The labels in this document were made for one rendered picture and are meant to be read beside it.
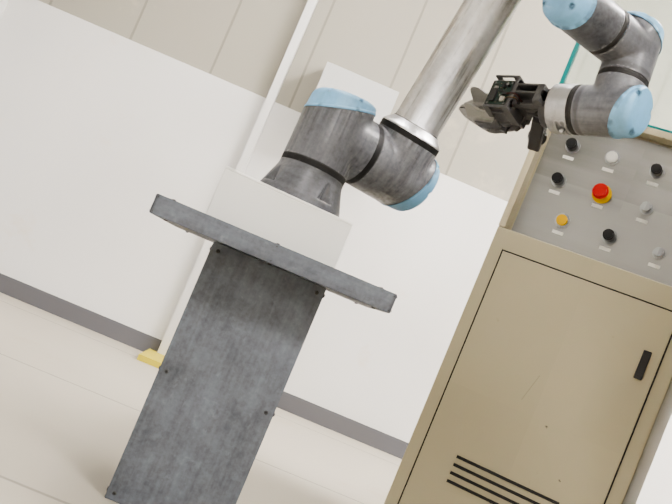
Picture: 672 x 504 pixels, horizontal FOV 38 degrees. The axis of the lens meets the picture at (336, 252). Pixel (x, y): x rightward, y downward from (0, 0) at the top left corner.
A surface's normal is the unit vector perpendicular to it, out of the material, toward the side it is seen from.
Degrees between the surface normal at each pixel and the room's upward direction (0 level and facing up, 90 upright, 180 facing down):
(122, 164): 90
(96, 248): 90
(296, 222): 90
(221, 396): 90
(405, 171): 100
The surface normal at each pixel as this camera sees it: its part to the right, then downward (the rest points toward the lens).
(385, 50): 0.06, -0.04
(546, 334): -0.37, -0.21
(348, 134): 0.49, 0.11
